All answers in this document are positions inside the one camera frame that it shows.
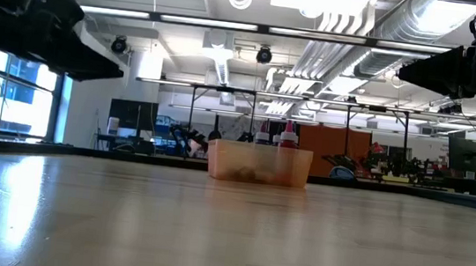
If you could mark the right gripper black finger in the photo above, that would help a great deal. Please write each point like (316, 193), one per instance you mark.
(439, 72)

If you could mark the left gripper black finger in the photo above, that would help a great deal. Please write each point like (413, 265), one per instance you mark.
(60, 50)

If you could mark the large red food coloring bottle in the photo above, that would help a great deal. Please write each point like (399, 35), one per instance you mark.
(288, 136)

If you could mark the black background robot arm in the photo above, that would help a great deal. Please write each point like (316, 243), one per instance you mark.
(184, 138)

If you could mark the black ceiling spot lamp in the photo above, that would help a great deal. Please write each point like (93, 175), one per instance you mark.
(264, 55)
(119, 44)

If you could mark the large office window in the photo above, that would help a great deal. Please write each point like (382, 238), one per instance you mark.
(16, 96)

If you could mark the dark monitor on workbench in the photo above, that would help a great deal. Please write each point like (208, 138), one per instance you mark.
(463, 156)

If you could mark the white canister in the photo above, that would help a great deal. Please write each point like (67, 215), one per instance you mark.
(113, 126)

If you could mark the dark background monitor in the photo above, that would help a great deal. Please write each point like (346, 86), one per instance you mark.
(133, 115)

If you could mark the cluttered background workbench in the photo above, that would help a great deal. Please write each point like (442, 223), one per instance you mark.
(420, 174)

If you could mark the orange partition panel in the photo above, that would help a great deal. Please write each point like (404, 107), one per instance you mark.
(329, 149)

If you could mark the white ceiling light panel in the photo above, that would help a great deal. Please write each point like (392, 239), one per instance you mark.
(318, 2)

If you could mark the blue white round object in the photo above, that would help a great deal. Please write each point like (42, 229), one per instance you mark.
(342, 174)

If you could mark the black bar with light strips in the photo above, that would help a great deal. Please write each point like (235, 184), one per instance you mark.
(209, 23)

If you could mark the translucent orange plastic bin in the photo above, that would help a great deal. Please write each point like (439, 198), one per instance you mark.
(257, 163)

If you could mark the silver ventilation duct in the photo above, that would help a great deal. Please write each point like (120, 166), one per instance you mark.
(390, 29)

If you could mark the black aluminium table frame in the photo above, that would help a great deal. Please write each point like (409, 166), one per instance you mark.
(85, 152)

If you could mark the black background rig frame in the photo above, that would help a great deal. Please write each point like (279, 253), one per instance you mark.
(347, 127)
(191, 110)

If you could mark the white hanging duct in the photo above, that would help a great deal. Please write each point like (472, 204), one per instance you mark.
(220, 47)

